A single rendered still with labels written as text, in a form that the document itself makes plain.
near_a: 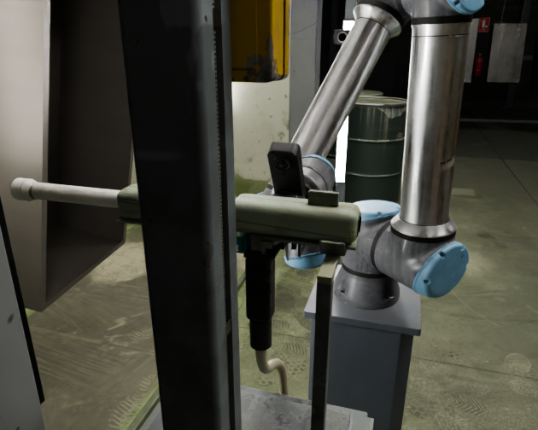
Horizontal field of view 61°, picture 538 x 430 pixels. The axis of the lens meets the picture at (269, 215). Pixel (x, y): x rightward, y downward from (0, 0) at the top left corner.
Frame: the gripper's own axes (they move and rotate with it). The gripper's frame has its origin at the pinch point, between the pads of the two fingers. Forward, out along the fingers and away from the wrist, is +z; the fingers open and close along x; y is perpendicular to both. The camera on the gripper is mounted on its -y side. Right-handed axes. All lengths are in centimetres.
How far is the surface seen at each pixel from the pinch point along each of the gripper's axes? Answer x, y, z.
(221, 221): -3.3, -9.3, 20.2
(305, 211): -6.6, -4.7, 3.5
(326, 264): -9.8, 0.2, 6.5
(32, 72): 84, -15, -56
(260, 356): -0.7, 17.6, 2.1
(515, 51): -167, -13, -760
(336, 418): -11.1, 29.6, -2.0
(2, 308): 46, 20, 0
